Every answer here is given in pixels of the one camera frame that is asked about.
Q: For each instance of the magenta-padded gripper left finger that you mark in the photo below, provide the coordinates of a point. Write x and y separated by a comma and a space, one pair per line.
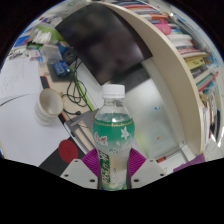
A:
80, 173

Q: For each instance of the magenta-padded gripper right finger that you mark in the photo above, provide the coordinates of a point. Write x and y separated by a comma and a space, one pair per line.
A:
146, 173

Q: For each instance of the green-labelled clear drink bottle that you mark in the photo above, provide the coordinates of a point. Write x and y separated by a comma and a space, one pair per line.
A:
113, 140

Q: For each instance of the flat round red coaster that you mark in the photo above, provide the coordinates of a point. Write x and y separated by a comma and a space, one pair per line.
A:
68, 151

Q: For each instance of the black desk mat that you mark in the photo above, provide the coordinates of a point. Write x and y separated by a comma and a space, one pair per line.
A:
55, 163

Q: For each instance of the grey metal laptop stand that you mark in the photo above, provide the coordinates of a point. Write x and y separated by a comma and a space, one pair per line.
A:
81, 128

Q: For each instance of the white patterned paper cup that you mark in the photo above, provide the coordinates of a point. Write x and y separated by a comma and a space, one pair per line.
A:
48, 106

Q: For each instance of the black red-edged notebook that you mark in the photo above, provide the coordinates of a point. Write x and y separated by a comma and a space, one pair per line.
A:
44, 82

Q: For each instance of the blue electronics board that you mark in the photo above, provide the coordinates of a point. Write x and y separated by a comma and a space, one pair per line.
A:
61, 68

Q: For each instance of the printed white paper sheet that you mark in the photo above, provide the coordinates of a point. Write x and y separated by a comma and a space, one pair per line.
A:
18, 78

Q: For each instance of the clear plastic box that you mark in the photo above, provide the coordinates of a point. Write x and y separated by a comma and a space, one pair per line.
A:
50, 52

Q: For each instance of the black computer monitor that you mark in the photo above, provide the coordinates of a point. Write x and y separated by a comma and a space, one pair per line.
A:
103, 40

